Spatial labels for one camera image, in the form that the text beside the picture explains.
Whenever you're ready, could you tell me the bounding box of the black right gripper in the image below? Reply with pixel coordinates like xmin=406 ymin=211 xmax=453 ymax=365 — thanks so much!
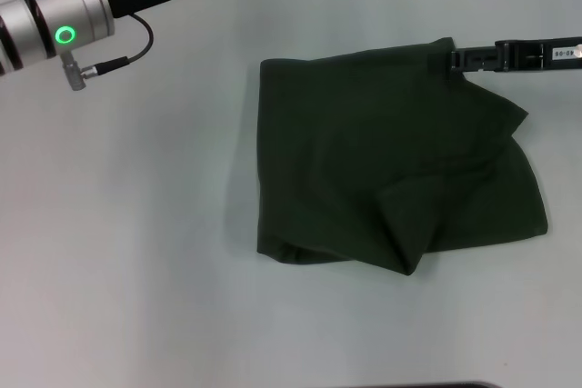
xmin=447 ymin=35 xmax=582 ymax=79

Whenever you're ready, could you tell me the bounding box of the dark green printed t-shirt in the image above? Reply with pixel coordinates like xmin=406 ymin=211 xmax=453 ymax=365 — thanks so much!
xmin=255 ymin=36 xmax=550 ymax=277

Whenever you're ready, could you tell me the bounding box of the left gripper cable with plug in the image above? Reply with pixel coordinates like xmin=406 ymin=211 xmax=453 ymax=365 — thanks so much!
xmin=61 ymin=13 xmax=155 ymax=93

